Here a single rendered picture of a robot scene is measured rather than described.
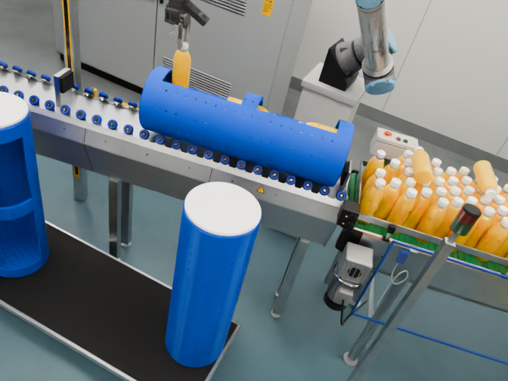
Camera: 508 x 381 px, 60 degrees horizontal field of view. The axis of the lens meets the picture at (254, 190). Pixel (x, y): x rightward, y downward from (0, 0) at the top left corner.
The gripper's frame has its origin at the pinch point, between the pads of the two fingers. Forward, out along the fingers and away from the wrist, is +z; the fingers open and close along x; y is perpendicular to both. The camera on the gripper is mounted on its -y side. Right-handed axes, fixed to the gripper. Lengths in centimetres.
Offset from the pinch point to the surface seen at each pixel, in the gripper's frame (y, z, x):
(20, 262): 63, 119, 40
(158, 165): 2, 51, 15
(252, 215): -47, 33, 49
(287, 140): -51, 21, 13
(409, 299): -116, 61, 39
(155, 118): 4.3, 27.4, 15.1
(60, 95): 54, 37, 5
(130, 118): 23.7, 43.4, -2.4
